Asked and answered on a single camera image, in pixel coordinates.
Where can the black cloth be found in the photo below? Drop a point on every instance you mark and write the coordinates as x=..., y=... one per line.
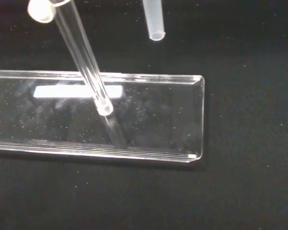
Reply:
x=230, y=191

